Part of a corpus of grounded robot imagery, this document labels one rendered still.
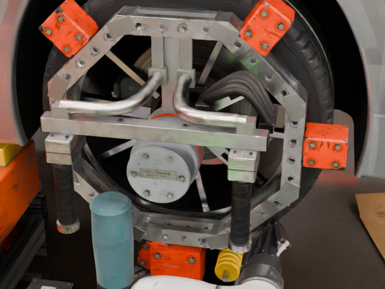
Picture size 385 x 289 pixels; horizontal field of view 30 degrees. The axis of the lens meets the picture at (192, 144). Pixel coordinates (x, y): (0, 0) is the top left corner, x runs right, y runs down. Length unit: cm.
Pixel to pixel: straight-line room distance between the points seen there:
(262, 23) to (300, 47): 13
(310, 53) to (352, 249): 130
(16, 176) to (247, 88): 75
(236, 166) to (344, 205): 167
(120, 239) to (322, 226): 136
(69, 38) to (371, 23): 60
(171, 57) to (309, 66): 28
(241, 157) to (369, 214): 163
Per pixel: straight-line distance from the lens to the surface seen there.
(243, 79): 133
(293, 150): 149
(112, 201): 153
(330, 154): 149
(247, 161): 126
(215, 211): 170
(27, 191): 192
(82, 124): 133
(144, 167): 139
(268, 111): 134
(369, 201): 291
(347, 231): 276
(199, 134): 128
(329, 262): 260
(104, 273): 160
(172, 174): 139
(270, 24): 139
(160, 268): 170
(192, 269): 169
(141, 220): 168
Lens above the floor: 157
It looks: 29 degrees down
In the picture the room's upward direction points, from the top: straight up
